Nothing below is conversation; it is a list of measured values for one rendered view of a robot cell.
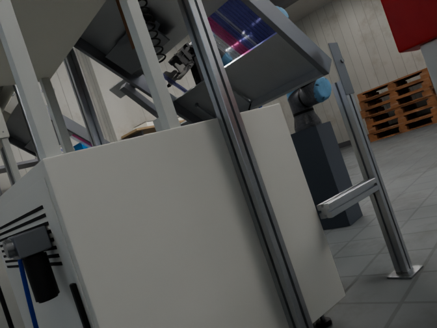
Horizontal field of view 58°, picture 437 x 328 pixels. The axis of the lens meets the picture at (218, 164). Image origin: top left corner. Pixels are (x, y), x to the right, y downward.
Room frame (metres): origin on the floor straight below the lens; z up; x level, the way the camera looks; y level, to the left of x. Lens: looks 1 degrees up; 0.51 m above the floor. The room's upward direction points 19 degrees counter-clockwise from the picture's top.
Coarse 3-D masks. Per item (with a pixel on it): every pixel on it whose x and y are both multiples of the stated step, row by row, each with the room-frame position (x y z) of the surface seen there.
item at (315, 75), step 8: (312, 72) 1.33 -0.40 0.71; (320, 72) 1.29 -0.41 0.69; (296, 80) 1.38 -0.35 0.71; (304, 80) 1.34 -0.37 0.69; (312, 80) 1.32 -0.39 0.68; (280, 88) 1.44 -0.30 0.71; (288, 88) 1.40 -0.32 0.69; (296, 88) 1.37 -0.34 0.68; (264, 96) 1.51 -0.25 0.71; (272, 96) 1.46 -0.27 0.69; (280, 96) 1.43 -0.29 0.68; (248, 104) 1.58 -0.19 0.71; (256, 104) 1.53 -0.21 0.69; (264, 104) 1.50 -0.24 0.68; (240, 112) 1.60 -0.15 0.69
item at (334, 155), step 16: (320, 128) 2.08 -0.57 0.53; (304, 144) 2.11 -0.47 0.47; (320, 144) 2.06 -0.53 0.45; (336, 144) 2.17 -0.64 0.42; (304, 160) 2.13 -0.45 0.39; (320, 160) 2.08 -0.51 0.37; (336, 160) 2.12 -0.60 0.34; (320, 176) 2.10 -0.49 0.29; (336, 176) 2.07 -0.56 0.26; (320, 192) 2.12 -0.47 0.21; (336, 192) 2.06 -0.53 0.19; (352, 208) 2.12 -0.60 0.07; (336, 224) 2.10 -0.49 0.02
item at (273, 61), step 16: (256, 48) 1.31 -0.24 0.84; (272, 48) 1.29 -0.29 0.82; (288, 48) 1.27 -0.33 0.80; (240, 64) 1.40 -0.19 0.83; (256, 64) 1.38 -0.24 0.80; (272, 64) 1.36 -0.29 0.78; (288, 64) 1.34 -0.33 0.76; (304, 64) 1.32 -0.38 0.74; (240, 80) 1.48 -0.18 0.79; (256, 80) 1.45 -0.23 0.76; (272, 80) 1.43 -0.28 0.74; (288, 80) 1.41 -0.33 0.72; (192, 96) 1.65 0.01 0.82; (208, 96) 1.62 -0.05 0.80; (240, 96) 1.57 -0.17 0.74; (256, 96) 1.54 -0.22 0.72; (192, 112) 1.76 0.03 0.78
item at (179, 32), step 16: (112, 0) 1.30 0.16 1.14; (160, 0) 1.24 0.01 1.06; (176, 0) 1.23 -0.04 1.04; (208, 0) 1.19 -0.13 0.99; (224, 0) 1.18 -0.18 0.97; (96, 16) 1.39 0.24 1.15; (112, 16) 1.37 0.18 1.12; (160, 16) 1.30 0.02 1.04; (176, 16) 1.29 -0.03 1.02; (208, 16) 1.25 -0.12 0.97; (96, 32) 1.46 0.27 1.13; (112, 32) 1.44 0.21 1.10; (160, 32) 1.32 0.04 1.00; (176, 32) 1.35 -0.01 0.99; (112, 48) 1.52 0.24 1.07; (128, 48) 1.43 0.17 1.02; (160, 48) 1.39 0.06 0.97; (128, 64) 1.52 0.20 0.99
